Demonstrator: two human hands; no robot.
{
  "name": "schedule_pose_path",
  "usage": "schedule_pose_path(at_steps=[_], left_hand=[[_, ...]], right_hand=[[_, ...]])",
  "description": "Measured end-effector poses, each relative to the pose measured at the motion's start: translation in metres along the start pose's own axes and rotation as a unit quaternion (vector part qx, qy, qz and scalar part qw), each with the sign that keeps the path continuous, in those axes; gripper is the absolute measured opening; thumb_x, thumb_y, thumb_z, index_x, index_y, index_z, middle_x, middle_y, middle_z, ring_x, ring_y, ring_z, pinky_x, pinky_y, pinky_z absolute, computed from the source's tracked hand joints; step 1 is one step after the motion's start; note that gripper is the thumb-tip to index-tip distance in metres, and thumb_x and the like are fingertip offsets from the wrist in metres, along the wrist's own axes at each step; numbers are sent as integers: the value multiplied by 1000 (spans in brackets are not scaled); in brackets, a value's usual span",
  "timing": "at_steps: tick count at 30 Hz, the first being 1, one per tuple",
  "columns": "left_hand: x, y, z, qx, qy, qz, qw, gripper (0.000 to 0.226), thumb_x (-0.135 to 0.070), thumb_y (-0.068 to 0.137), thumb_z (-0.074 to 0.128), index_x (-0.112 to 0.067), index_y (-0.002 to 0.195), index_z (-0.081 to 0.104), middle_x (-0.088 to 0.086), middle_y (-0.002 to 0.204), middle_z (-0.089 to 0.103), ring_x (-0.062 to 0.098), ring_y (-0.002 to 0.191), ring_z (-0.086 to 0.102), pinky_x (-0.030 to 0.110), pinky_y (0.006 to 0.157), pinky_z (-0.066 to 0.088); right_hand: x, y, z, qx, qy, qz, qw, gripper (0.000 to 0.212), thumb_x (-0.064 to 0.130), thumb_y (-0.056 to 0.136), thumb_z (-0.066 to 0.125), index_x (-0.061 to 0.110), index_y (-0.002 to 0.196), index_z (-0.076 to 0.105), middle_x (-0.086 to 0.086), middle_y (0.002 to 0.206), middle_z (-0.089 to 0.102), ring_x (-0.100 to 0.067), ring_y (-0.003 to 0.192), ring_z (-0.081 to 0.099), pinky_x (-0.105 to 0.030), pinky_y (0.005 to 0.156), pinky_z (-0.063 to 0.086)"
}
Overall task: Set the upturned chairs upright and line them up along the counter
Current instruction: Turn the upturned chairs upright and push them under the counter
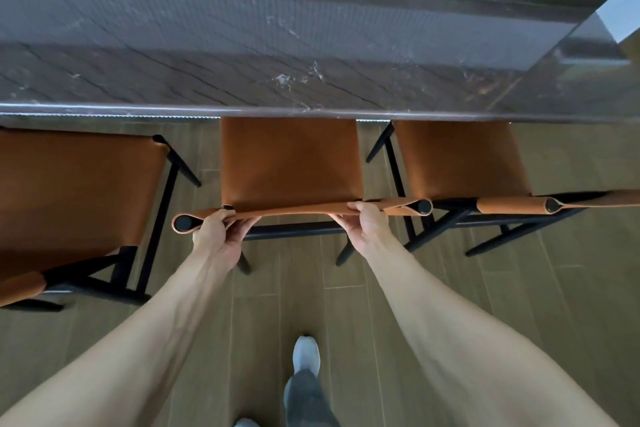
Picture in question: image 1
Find person's left hand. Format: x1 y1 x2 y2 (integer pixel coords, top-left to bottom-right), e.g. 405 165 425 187
192 209 262 272

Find person's right hand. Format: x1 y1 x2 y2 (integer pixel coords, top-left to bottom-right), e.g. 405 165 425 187
329 200 393 260

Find brown leather black-frame chair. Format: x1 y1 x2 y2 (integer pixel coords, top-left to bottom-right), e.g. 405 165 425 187
0 127 203 312
365 120 640 258
171 116 434 276

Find person's left forearm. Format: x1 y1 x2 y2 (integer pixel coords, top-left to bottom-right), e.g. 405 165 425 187
0 251 236 427

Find person's right forearm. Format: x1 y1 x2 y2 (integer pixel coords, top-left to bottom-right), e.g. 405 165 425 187
357 236 621 427

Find person's white right shoe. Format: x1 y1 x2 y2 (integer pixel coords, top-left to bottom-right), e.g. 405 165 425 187
292 335 321 378

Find person's grey trousers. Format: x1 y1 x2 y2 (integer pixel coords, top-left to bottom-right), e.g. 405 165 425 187
283 369 341 427

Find dark brown table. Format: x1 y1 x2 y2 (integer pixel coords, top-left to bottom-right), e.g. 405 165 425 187
0 0 640 123

